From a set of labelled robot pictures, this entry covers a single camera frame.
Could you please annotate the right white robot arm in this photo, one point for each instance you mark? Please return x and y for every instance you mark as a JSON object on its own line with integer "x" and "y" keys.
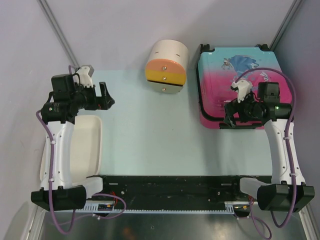
{"x": 287, "y": 190}

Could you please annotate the white rectangular tray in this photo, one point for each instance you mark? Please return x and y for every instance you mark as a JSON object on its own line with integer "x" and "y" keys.
{"x": 74, "y": 154}

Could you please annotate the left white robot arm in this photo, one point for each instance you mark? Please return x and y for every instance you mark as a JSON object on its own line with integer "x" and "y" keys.
{"x": 69, "y": 94}

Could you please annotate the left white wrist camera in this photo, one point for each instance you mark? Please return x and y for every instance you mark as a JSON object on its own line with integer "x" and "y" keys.
{"x": 83, "y": 76}

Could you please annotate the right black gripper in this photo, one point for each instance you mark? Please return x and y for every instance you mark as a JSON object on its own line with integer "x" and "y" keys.
{"x": 233, "y": 107}

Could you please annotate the pink and teal kids suitcase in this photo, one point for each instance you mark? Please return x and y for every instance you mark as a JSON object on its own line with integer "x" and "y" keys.
{"x": 218, "y": 67}

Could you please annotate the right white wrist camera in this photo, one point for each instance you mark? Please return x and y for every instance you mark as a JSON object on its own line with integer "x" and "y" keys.
{"x": 242, "y": 88}

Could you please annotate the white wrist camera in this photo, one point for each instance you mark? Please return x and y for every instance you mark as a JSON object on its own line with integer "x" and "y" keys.
{"x": 83, "y": 76}
{"x": 242, "y": 88}

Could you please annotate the cream round drawer cabinet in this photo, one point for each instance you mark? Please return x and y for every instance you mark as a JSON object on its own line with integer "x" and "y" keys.
{"x": 166, "y": 68}

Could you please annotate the grey slotted cable duct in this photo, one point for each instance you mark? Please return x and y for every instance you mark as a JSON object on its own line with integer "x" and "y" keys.
{"x": 228, "y": 207}

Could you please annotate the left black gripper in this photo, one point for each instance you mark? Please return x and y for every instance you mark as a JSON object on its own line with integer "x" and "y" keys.
{"x": 98, "y": 103}

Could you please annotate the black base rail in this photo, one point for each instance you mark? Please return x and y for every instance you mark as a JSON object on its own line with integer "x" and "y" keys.
{"x": 173, "y": 192}

